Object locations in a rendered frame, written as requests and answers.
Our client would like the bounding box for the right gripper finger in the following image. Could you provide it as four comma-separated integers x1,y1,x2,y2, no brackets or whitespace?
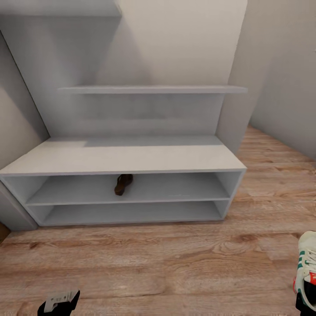
295,292,304,311

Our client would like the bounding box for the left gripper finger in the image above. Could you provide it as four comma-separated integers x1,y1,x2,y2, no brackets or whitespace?
70,291,80,313

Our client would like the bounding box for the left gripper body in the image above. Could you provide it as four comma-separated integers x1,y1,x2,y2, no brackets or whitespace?
37,301,70,316

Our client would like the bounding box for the sandal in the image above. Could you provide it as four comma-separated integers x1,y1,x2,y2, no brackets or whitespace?
115,174,133,196

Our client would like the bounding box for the gym shoe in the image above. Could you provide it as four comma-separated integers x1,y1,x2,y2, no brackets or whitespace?
293,230,316,311

